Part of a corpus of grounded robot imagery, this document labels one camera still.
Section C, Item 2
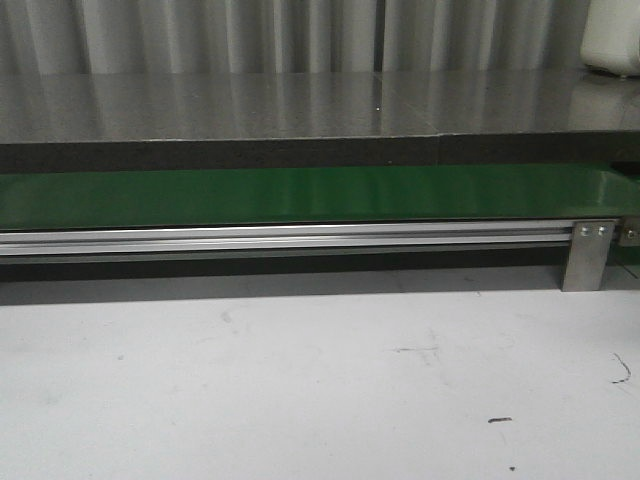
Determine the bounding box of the aluminium conveyor side rail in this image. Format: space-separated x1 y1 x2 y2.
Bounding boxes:
1 219 575 263

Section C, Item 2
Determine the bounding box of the grey pleated curtain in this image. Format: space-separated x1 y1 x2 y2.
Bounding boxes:
1 1 588 75

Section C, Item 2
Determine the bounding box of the steel conveyor support bracket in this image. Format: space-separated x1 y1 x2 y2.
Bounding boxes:
561 220 616 292

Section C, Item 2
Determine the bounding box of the steel conveyor end plate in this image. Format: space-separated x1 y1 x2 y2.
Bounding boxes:
618 216 640 247

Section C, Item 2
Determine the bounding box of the green conveyor belt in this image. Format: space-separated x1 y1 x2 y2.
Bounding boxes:
1 164 639 231

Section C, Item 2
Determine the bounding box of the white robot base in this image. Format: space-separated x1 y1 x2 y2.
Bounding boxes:
580 0 639 77

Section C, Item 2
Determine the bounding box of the dark grey raised platform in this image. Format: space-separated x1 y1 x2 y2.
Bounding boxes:
1 69 639 174

